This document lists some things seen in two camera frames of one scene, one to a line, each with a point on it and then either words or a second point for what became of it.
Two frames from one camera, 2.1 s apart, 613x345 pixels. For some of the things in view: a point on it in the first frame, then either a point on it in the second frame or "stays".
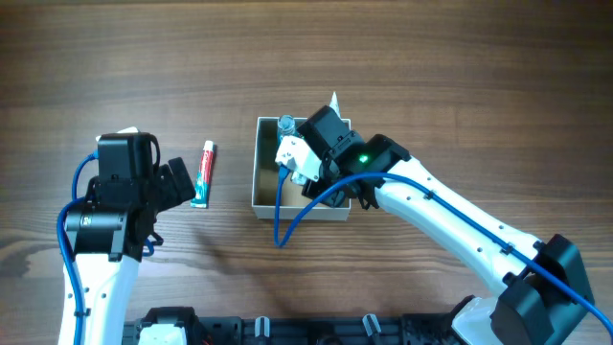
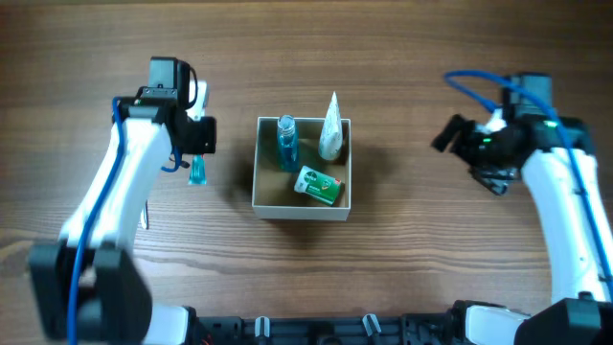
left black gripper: (169, 184) → (201, 135)
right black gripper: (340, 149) → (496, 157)
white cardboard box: (292, 198) stays
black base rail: (411, 328) stays
